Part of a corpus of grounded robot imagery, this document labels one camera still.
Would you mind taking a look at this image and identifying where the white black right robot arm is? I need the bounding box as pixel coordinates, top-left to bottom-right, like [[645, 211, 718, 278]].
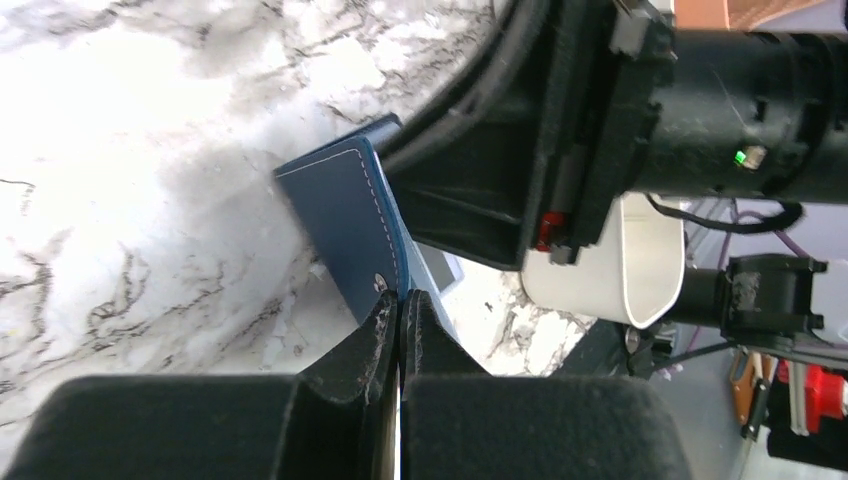
[[379, 1, 847, 369]]

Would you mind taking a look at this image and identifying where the white oblong plastic tray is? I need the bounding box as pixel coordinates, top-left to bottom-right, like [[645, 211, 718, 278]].
[[521, 193, 685, 329]]

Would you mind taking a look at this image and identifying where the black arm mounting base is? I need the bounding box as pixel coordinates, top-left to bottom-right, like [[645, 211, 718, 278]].
[[551, 320, 678, 380]]

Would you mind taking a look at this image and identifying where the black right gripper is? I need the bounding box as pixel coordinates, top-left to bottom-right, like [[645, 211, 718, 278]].
[[378, 1, 675, 271]]

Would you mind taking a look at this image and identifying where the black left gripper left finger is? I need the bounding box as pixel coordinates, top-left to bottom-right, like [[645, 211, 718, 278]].
[[6, 293, 399, 479]]

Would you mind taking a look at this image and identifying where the blue leather card holder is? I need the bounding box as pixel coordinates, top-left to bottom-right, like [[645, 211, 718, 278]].
[[273, 113, 456, 335]]

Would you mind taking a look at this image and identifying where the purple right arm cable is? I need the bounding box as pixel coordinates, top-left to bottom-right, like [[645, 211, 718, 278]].
[[685, 198, 813, 359]]

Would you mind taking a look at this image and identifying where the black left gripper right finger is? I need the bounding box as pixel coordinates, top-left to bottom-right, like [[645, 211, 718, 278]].
[[399, 290, 691, 479]]

